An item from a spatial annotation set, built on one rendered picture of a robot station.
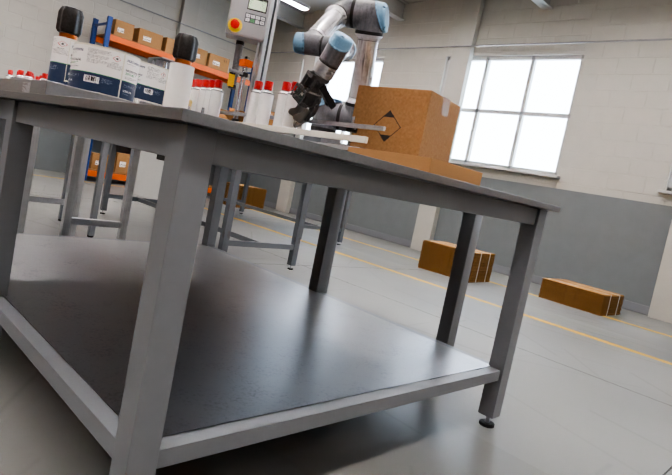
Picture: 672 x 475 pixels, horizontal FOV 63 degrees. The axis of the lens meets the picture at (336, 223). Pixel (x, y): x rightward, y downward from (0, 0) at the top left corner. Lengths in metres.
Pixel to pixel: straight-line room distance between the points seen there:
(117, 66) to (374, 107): 0.85
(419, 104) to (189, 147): 1.09
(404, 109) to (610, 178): 5.30
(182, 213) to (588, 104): 6.63
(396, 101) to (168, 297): 1.20
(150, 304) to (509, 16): 7.51
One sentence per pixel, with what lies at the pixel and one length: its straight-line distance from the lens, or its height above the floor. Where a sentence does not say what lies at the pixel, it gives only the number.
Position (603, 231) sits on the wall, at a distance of 7.00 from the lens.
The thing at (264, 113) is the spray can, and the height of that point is 0.96.
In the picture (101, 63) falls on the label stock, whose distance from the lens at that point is 1.89.
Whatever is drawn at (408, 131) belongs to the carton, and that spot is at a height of 0.98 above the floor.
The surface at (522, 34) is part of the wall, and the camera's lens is 7.99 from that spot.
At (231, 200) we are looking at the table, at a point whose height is 0.48.
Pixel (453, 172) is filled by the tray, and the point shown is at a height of 0.85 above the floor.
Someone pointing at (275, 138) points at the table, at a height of 0.82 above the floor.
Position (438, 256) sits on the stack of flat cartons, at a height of 0.18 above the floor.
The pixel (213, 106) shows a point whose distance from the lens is 2.43.
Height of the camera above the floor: 0.77
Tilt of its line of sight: 4 degrees down
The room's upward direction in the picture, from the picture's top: 11 degrees clockwise
